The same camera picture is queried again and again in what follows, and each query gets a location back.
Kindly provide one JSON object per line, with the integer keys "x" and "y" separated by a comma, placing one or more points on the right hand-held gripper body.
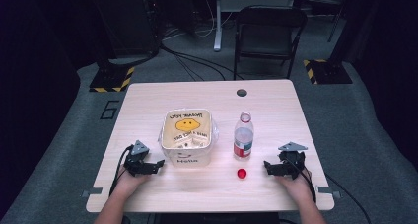
{"x": 292, "y": 161}

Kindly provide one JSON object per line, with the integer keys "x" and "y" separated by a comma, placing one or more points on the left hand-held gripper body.
{"x": 135, "y": 161}

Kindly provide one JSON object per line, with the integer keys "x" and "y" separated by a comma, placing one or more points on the red bottle cap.
{"x": 242, "y": 173}

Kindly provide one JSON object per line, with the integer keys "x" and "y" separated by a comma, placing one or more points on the white square bin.
{"x": 188, "y": 156}

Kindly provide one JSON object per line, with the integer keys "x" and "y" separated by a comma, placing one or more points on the clear plastic bottle red label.
{"x": 243, "y": 138}

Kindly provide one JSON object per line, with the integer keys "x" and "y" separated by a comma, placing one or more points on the person's left hand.
{"x": 126, "y": 184}

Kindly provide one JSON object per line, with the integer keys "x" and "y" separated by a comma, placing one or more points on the person's right hand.
{"x": 300, "y": 189}

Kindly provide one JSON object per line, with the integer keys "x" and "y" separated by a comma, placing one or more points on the black folding chair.
{"x": 267, "y": 30}

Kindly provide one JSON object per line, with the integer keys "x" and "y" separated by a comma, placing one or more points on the black stand column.
{"x": 131, "y": 23}

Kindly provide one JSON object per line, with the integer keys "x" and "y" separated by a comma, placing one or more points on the grey metal table bracket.
{"x": 328, "y": 191}
{"x": 92, "y": 191}

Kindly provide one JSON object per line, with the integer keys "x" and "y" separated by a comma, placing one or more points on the black yellow striped base plate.
{"x": 110, "y": 81}
{"x": 328, "y": 72}

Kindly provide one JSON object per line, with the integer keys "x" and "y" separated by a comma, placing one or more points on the white desk frame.
{"x": 217, "y": 26}

